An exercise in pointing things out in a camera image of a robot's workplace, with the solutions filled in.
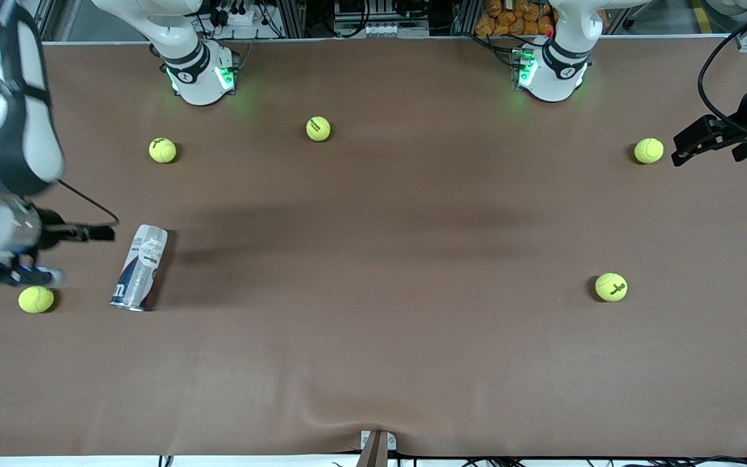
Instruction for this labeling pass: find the clear plastic tennis ball can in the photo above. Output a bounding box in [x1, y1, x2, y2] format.
[110, 224, 169, 312]

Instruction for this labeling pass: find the yellow tennis ball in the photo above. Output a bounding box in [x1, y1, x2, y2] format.
[18, 285, 55, 315]
[634, 138, 665, 165]
[305, 115, 332, 143]
[595, 272, 628, 302]
[148, 137, 178, 164]

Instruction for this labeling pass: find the bag of orange items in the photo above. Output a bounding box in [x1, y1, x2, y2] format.
[475, 0, 556, 37]

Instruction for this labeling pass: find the white power strip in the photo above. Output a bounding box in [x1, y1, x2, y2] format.
[211, 0, 264, 28]

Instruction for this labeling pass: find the brown table mat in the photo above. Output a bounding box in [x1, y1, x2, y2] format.
[0, 36, 747, 458]

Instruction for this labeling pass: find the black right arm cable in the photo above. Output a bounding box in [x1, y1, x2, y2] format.
[56, 179, 120, 226]

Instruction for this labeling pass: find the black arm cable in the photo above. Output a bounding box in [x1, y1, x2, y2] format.
[698, 0, 747, 127]
[56, 179, 120, 226]

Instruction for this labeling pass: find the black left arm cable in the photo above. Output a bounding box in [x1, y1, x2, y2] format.
[698, 0, 747, 127]

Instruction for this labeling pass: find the aluminium frame post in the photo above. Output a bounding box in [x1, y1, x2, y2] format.
[450, 0, 478, 36]
[279, 0, 307, 38]

